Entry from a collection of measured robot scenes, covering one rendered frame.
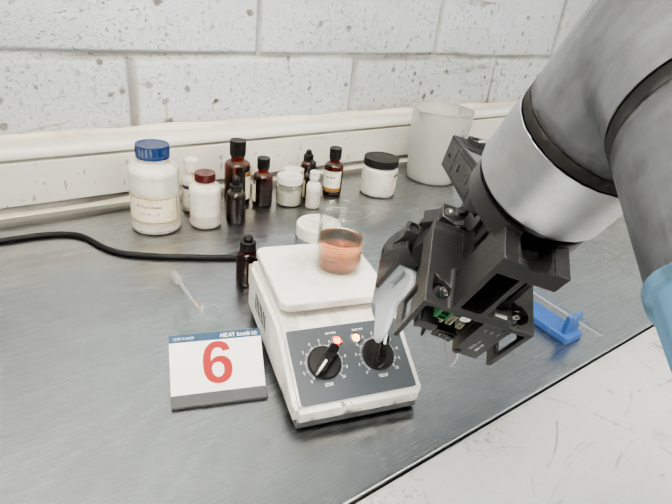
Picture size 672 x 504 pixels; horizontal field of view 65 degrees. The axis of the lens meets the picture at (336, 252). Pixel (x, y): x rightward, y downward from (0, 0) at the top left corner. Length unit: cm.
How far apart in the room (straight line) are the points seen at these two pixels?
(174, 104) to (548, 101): 78
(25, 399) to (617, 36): 53
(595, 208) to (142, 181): 63
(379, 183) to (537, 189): 75
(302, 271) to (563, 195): 35
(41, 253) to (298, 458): 47
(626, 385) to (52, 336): 63
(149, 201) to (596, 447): 63
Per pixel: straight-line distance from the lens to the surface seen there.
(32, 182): 89
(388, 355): 52
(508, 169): 27
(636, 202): 19
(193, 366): 54
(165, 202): 80
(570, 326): 71
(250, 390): 54
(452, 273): 33
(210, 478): 48
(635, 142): 19
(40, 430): 54
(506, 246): 27
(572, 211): 26
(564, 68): 25
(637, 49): 21
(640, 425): 64
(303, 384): 49
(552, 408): 61
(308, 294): 52
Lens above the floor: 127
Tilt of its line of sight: 28 degrees down
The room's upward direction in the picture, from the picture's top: 7 degrees clockwise
